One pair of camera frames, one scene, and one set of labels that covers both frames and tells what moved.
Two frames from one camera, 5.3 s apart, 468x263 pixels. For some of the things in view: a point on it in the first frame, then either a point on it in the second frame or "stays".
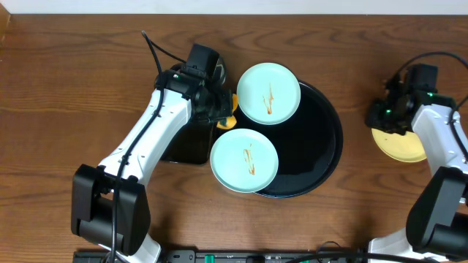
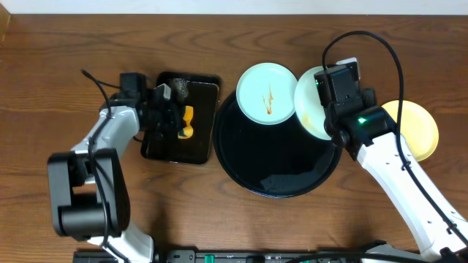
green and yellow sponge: [229, 122] to [187, 131]
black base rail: [271, 256] stays
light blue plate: [268, 93] stays
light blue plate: [244, 160] to [308, 105]
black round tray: [308, 145] stays
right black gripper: [372, 122] to [369, 98]
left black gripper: [222, 106] to [172, 119]
